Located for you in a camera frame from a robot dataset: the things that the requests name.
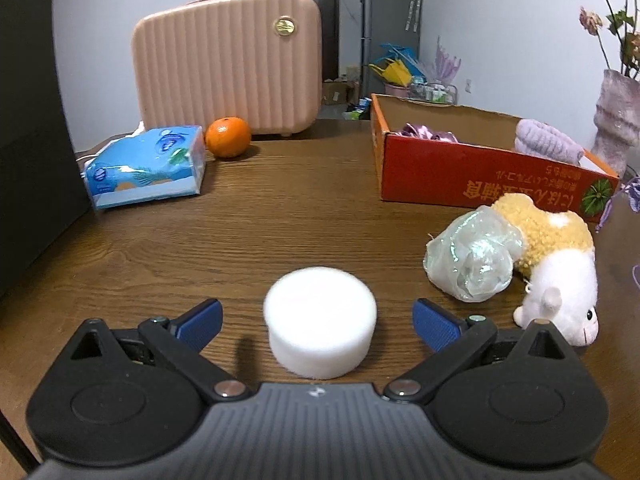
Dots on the grey refrigerator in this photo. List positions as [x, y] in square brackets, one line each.
[387, 25]

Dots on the pink bucket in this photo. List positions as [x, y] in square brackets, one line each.
[396, 90]

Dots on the blue soft tissue pack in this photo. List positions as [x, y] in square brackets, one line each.
[145, 167]

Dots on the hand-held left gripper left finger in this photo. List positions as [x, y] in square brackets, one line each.
[202, 322]

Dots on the bunch of dried roses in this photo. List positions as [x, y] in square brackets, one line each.
[592, 20]

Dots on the black paper shopping bag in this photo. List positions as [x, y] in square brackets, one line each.
[30, 135]

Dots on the pink ribbed suitcase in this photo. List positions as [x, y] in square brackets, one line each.
[225, 65]

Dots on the orange fruit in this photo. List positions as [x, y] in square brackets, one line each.
[228, 137]

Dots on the purple feather decoration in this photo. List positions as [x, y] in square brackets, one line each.
[446, 62]

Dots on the brown cardboard box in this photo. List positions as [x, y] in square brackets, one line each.
[335, 92]

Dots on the dark brown entrance door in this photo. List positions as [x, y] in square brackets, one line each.
[330, 25]

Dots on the red cardboard box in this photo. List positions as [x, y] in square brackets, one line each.
[450, 175]

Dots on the yellow and white plush sheep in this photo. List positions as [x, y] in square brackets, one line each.
[560, 260]

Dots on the crumpled clear plastic bag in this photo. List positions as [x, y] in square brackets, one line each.
[472, 255]

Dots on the white round sponge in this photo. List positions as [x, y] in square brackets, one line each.
[320, 320]

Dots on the pale purple ceramic vase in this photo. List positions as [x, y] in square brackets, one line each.
[617, 120]

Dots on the purple satin hair bonnet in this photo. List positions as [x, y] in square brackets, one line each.
[430, 133]

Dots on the pile of plastic bags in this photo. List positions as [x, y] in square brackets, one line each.
[359, 109]

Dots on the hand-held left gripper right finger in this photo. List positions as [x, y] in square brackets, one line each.
[436, 327]

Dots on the blue folding rack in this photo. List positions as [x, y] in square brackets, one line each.
[397, 52]

